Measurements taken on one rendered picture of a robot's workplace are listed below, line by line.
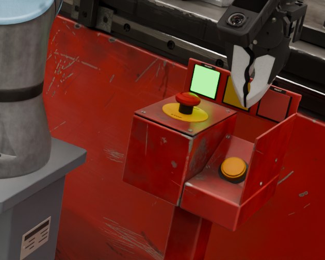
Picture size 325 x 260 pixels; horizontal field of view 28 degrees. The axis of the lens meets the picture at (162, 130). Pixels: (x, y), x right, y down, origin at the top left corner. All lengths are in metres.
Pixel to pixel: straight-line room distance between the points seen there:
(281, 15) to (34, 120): 0.35
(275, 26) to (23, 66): 0.34
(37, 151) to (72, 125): 0.78
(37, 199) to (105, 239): 0.79
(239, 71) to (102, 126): 0.61
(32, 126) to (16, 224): 0.11
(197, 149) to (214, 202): 0.08
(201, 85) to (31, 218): 0.42
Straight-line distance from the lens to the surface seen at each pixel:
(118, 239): 1.53
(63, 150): 0.83
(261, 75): 0.91
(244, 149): 1.02
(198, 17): 1.26
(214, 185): 0.96
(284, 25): 0.88
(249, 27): 0.82
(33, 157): 0.75
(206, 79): 1.07
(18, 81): 0.72
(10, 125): 0.73
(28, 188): 0.74
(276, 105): 1.03
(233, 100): 1.05
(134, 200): 1.45
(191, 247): 1.06
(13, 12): 0.69
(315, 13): 1.27
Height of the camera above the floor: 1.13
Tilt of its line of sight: 22 degrees down
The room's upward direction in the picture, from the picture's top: 11 degrees clockwise
